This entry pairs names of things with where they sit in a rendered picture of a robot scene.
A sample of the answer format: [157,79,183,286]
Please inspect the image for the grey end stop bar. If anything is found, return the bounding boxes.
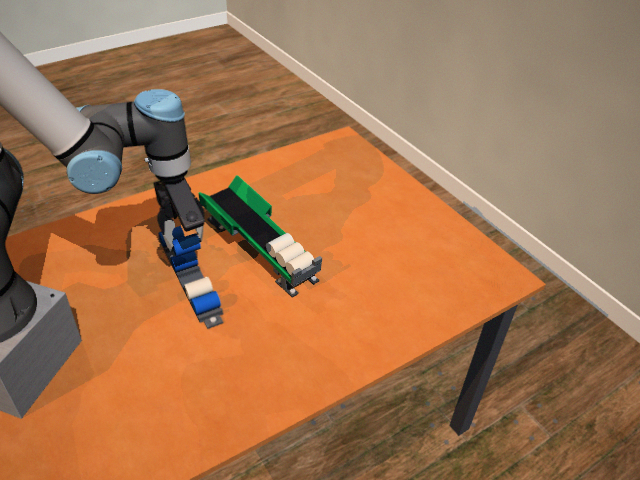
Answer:
[291,262,322,286]

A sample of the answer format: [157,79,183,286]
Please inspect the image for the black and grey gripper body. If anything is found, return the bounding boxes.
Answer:
[153,170,188,219]

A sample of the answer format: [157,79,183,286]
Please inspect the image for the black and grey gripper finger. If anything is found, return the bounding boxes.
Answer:
[195,197,204,242]
[157,207,175,251]

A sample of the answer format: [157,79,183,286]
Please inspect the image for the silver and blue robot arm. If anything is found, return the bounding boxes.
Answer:
[0,32,205,343]

